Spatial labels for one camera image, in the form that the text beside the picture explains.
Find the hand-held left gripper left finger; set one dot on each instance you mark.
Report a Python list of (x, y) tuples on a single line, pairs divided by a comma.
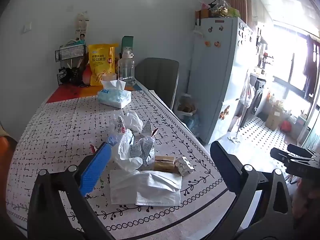
[(96, 167)]

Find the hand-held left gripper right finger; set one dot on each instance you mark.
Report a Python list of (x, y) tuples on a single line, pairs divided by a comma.
[(223, 160)]

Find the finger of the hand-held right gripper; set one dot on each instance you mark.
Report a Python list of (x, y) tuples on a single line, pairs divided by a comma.
[(282, 156), (298, 149)]

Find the white plastic bag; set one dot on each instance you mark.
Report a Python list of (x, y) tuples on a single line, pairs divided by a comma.
[(246, 95), (125, 155)]

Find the crushed clear plastic bottle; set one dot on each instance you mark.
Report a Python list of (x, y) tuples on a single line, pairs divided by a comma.
[(114, 139)]

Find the printed packet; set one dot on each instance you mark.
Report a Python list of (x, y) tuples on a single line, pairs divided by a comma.
[(144, 147)]

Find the clear wrapper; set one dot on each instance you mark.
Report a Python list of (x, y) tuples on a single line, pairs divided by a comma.
[(132, 121)]

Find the small brown carton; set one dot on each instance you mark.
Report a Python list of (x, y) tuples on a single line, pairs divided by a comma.
[(163, 163)]

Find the white face mask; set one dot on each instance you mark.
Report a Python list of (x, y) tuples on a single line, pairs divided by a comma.
[(155, 188)]

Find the grey triangular paper piece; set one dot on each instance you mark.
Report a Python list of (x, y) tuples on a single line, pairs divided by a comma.
[(148, 128)]

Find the person's right hand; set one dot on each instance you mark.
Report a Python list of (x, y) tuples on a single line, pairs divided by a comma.
[(308, 200)]

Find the white floor stand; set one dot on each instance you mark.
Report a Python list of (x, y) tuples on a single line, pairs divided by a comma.
[(233, 136)]

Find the red bag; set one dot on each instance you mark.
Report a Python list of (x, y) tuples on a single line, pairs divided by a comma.
[(286, 125)]

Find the cardboard box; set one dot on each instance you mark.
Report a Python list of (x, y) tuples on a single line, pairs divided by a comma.
[(273, 116)]

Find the blue plastic bag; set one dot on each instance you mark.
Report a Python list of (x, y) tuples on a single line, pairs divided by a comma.
[(192, 123)]

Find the brown fridge decoration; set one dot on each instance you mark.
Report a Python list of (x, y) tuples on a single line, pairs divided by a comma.
[(225, 111)]

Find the white black patterned tablecloth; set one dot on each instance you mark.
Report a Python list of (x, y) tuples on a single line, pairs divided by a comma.
[(62, 130)]

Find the washing machine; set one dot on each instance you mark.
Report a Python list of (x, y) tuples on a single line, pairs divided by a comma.
[(260, 97)]

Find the clear bag with brown contents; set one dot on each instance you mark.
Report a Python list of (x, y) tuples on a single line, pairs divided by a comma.
[(186, 106)]

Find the white hanging plastic bag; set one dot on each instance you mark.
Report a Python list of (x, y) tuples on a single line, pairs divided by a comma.
[(246, 95)]

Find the blue tissue pack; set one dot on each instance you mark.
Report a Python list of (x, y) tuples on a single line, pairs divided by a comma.
[(115, 96)]

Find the light blue fridge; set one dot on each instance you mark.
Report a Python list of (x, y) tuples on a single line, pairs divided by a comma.
[(215, 85)]

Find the red orange table mat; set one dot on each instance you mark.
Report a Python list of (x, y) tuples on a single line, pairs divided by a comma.
[(67, 92)]

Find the dark hanging clothing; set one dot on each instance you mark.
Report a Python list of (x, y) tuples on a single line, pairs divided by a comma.
[(310, 65)]

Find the peach fruit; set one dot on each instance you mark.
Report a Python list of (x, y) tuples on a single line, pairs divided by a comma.
[(86, 76)]

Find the black bag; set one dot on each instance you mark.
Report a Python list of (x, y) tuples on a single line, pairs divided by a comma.
[(71, 75)]

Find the yellow snack bag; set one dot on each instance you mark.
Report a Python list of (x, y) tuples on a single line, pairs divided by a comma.
[(101, 62)]

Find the grey chair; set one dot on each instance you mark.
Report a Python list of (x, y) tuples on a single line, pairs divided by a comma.
[(156, 76)]

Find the orange fridge magnet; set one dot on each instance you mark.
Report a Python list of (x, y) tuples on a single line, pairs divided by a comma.
[(207, 43), (217, 44)]

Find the teal packet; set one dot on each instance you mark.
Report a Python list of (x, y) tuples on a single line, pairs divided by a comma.
[(75, 43)]

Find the green box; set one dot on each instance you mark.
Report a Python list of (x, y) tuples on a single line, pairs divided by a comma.
[(127, 42)]

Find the white hanging package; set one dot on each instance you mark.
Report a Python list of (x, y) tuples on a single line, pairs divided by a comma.
[(82, 27)]

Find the green bag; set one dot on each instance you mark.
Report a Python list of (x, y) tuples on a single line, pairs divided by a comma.
[(233, 12)]

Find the brown box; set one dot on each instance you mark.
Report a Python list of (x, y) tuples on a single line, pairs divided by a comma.
[(202, 13)]

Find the pink bag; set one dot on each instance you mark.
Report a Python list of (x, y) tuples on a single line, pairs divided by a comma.
[(206, 5)]

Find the white light switch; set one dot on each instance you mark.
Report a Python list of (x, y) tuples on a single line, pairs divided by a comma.
[(26, 28)]

